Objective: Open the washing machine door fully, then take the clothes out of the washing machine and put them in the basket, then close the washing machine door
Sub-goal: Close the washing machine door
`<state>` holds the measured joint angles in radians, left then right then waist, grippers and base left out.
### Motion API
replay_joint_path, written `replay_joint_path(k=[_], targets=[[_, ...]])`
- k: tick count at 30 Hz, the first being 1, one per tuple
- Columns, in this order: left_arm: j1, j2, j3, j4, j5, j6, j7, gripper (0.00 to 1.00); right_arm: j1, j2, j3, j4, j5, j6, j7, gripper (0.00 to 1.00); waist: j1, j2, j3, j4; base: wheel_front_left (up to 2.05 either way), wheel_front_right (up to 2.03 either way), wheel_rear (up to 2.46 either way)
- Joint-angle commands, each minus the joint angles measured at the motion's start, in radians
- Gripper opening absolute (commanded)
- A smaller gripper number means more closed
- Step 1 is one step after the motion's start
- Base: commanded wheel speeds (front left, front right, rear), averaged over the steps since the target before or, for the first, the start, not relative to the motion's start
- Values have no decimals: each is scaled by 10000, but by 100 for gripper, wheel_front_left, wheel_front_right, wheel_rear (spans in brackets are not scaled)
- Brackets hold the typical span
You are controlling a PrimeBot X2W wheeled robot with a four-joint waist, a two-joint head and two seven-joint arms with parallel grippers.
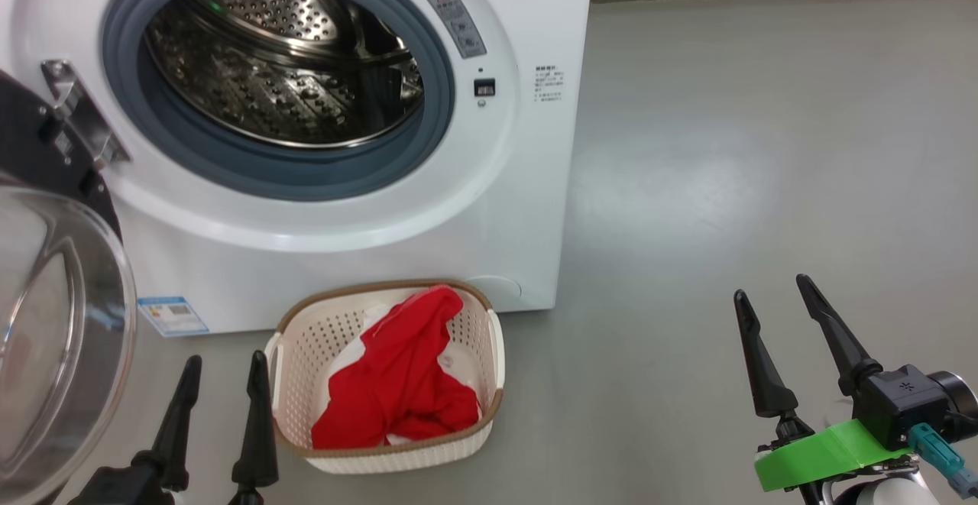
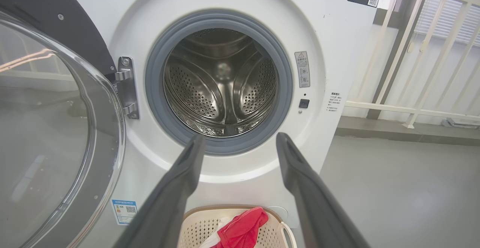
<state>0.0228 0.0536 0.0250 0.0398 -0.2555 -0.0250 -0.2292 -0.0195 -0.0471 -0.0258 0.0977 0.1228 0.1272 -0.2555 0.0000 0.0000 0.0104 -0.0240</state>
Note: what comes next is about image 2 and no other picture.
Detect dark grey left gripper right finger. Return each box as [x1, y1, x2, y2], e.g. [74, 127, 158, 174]
[276, 132, 372, 248]

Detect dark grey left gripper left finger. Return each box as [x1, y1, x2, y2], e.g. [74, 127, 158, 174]
[112, 134, 206, 248]

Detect red and white garment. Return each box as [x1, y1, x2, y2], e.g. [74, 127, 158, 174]
[199, 207, 269, 248]

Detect black round glass washer door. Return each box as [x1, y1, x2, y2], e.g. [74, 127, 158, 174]
[0, 0, 126, 248]

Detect cream perforated laundry basket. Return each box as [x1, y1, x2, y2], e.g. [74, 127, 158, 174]
[178, 204, 297, 248]

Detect white front-load washing machine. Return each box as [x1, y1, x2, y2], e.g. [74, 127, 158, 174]
[56, 0, 387, 248]

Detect blue energy label sticker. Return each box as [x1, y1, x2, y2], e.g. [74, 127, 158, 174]
[111, 199, 138, 225]

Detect white slatted railing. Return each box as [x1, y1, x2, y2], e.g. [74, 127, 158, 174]
[345, 0, 480, 129]

